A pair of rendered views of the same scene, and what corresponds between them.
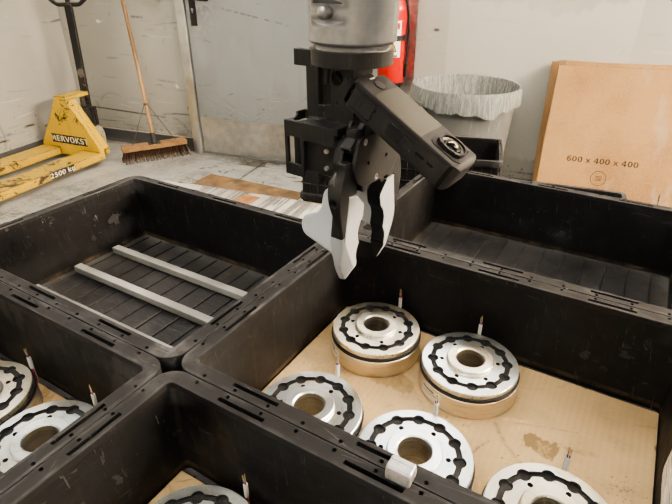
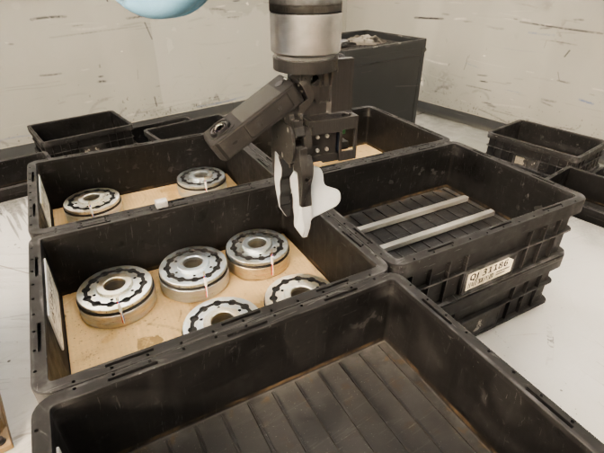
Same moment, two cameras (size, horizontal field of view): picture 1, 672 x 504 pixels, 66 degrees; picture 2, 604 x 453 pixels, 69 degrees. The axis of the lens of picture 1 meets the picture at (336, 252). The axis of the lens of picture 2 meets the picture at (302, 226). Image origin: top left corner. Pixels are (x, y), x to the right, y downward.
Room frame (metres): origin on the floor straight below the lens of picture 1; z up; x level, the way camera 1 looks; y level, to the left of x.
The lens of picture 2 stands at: (0.72, -0.45, 1.26)
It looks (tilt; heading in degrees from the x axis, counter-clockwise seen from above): 31 degrees down; 120
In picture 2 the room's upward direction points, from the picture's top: straight up
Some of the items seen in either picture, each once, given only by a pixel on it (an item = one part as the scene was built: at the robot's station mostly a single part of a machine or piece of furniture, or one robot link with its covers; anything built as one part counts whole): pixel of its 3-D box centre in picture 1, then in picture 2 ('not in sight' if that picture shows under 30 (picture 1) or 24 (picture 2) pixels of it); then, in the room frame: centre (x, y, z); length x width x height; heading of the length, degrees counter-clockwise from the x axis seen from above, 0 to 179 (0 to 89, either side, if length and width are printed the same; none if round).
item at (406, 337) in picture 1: (376, 328); (301, 297); (0.48, -0.05, 0.86); 0.10 x 0.10 x 0.01
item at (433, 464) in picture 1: (414, 451); (192, 262); (0.30, -0.07, 0.86); 0.05 x 0.05 x 0.01
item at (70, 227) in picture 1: (156, 281); (426, 219); (0.57, 0.24, 0.87); 0.40 x 0.30 x 0.11; 59
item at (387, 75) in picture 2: not in sight; (351, 121); (-0.30, 1.85, 0.45); 0.60 x 0.45 x 0.90; 69
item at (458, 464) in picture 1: (413, 455); (193, 265); (0.30, -0.07, 0.86); 0.10 x 0.10 x 0.01
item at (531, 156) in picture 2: not in sight; (532, 182); (0.71, 1.69, 0.37); 0.40 x 0.30 x 0.45; 159
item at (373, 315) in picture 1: (376, 325); (301, 294); (0.48, -0.05, 0.86); 0.05 x 0.05 x 0.01
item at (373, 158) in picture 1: (344, 116); (311, 110); (0.47, -0.01, 1.11); 0.09 x 0.08 x 0.12; 53
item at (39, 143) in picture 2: not in sight; (92, 169); (-1.20, 0.75, 0.37); 0.40 x 0.30 x 0.45; 69
